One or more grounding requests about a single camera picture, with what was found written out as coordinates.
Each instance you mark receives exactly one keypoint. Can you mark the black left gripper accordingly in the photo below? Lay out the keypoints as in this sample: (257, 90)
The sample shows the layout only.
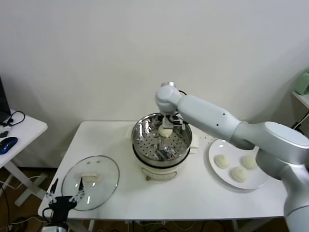
(61, 205)

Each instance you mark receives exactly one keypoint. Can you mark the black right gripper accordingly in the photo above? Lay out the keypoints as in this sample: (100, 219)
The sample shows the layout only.
(168, 122)

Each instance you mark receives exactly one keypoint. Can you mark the white steamed baozi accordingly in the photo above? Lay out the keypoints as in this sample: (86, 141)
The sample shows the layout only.
(239, 174)
(222, 161)
(164, 132)
(248, 162)

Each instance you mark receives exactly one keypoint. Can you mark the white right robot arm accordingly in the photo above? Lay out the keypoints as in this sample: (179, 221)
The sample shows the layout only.
(217, 120)

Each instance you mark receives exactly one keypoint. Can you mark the stainless steel steamer basket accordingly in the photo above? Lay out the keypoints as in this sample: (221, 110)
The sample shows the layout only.
(144, 135)

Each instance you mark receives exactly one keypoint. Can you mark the glass pot lid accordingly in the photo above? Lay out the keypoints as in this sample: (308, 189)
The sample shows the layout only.
(101, 183)

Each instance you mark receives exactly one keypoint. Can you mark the white electric cooking pot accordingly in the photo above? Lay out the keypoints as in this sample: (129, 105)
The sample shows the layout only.
(159, 172)

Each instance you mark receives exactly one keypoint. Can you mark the white oval plate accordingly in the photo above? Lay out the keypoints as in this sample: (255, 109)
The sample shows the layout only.
(217, 151)

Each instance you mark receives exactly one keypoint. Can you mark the white side desk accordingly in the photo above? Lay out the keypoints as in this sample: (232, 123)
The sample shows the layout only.
(26, 130)

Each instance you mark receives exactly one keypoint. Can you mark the blue computer mouse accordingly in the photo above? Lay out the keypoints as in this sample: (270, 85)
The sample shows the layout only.
(8, 144)

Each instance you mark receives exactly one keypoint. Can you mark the small dark desk gadget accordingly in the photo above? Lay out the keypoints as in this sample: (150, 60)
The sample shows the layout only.
(3, 134)

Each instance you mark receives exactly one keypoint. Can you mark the black laptop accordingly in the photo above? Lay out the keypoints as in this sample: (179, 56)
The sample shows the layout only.
(3, 101)

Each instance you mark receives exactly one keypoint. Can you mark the pale green box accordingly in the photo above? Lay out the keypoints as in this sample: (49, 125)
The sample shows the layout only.
(303, 83)

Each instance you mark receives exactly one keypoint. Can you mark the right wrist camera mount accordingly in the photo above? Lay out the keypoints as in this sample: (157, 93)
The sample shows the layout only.
(179, 122)

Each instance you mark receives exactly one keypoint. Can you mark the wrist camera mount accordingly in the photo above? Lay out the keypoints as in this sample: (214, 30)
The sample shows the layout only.
(50, 229)
(179, 122)

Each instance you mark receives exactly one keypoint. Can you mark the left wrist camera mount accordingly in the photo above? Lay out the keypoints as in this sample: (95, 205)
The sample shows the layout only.
(50, 229)

